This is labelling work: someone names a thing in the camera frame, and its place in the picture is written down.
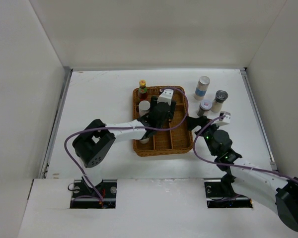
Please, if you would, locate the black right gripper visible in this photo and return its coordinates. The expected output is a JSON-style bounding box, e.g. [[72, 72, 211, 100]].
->
[[185, 116, 223, 156]]

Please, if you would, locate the silver lid white spice bottle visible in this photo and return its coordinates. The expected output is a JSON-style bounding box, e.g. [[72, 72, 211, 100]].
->
[[138, 100, 150, 117]]

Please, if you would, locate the small jar red label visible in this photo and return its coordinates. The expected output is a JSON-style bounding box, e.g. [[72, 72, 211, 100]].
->
[[197, 99, 213, 117]]

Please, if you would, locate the red sauce bottle yellow cap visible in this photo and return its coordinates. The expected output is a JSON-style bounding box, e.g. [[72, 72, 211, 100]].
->
[[138, 80, 148, 101]]

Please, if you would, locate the black cap pepper grinder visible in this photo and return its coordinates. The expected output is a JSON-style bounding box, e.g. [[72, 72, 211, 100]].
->
[[140, 138, 149, 144]]

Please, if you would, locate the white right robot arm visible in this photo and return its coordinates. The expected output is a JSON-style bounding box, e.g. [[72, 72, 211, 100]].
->
[[183, 112, 298, 232]]

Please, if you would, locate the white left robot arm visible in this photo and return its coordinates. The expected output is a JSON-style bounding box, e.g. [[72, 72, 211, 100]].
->
[[72, 97, 176, 169]]

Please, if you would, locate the brown wicker divided basket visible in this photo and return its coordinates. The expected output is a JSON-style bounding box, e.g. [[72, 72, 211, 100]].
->
[[133, 86, 193, 157]]

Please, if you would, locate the grey lid salt grinder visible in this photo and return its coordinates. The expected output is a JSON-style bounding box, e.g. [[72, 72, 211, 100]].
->
[[211, 90, 228, 113]]

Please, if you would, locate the silver lid blue label bottle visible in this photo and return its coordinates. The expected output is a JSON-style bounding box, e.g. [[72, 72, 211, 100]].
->
[[194, 76, 210, 101]]

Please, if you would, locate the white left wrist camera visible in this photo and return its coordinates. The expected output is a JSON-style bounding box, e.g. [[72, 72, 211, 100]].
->
[[157, 89, 174, 105]]

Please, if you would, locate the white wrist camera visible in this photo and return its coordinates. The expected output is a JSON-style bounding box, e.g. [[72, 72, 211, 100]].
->
[[217, 111, 231, 126], [157, 89, 174, 105]]

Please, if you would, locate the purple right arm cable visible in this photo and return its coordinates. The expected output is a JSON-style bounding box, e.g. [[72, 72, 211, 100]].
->
[[193, 116, 298, 191]]

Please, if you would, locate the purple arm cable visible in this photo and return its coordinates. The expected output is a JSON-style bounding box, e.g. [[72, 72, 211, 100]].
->
[[64, 87, 189, 206], [193, 116, 298, 191]]

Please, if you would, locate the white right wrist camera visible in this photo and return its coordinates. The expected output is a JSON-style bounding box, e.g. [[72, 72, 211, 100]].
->
[[217, 111, 231, 126]]

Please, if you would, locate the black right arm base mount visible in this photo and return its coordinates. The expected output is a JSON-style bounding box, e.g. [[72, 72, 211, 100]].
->
[[204, 176, 253, 209]]

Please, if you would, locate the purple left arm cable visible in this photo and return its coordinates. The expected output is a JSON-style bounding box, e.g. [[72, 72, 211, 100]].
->
[[64, 87, 189, 206]]

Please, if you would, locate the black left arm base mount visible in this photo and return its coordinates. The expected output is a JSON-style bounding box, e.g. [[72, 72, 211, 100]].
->
[[68, 179, 117, 209]]

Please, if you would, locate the metal table edge rail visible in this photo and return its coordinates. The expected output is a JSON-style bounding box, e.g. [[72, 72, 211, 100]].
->
[[38, 66, 73, 179]]

